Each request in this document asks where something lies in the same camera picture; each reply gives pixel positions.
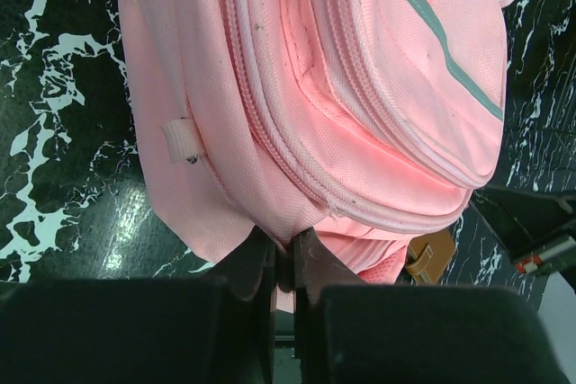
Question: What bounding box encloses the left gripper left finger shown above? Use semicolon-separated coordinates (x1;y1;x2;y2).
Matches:
1;228;276;383

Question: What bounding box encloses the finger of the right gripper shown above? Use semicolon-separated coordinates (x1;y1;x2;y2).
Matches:
472;188;575;276

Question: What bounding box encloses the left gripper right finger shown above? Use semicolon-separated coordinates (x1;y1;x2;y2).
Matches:
292;230;566;383

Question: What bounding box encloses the brown leather wallet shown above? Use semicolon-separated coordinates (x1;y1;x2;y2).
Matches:
404;228;455;285

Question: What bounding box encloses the pink student backpack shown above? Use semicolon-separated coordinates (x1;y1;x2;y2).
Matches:
118;0;512;283

